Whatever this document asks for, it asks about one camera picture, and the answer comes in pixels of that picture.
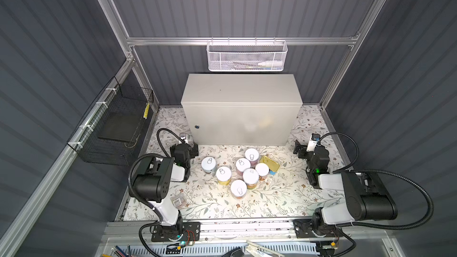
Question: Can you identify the small clear plastic box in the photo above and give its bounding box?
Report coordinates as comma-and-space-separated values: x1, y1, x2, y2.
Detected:
171, 193, 188, 209

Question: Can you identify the green orange label can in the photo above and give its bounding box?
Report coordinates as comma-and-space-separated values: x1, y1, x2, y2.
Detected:
243, 168, 259, 189

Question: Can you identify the gold flat sardine tin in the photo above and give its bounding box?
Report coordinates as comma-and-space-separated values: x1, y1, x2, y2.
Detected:
260, 156, 280, 175

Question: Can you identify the pink label can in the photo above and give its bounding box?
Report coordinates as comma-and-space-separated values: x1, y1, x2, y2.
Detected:
245, 148, 260, 168
235, 158, 251, 177

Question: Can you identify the pink label can back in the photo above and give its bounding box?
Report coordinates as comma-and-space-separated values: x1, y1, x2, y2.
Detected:
245, 148, 260, 168

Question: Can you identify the black wire wall basket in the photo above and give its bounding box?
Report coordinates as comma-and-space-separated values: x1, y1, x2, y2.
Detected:
67, 79, 154, 167

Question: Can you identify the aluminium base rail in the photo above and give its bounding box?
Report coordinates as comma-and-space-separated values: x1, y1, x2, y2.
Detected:
103, 217, 390, 245

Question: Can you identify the yellow tag on basket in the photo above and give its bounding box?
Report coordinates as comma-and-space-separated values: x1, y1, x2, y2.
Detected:
143, 102, 150, 120

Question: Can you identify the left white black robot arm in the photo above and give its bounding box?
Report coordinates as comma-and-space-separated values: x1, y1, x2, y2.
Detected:
127, 143, 201, 242

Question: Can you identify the blue grey label can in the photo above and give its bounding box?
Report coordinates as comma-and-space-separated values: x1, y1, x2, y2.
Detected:
201, 157, 217, 176

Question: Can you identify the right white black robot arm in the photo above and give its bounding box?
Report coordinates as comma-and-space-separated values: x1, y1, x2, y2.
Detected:
293, 137, 397, 238

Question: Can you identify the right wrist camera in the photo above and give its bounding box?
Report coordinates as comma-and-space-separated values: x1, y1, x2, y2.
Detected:
307, 133, 321, 152

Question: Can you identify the white wire mesh basket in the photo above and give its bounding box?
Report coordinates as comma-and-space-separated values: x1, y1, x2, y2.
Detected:
206, 39, 288, 72

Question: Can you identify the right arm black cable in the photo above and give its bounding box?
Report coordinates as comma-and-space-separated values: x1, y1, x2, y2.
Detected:
317, 131, 435, 231

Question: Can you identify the orange can plain lid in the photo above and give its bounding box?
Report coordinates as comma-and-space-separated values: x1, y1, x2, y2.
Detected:
255, 163, 270, 181

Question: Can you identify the grey metal cabinet box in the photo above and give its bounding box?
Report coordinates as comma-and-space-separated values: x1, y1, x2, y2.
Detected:
181, 74, 303, 146

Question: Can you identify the pink label can front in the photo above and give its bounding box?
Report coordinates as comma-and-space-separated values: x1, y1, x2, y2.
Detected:
235, 158, 251, 177

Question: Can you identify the white tube in basket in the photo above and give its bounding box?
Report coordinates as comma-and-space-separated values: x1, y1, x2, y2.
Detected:
257, 60, 283, 69

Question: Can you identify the orange peach label can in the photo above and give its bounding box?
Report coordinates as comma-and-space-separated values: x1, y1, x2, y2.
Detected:
230, 180, 247, 199

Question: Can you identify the yellow label can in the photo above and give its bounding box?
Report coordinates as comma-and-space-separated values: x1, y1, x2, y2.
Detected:
216, 166, 232, 186

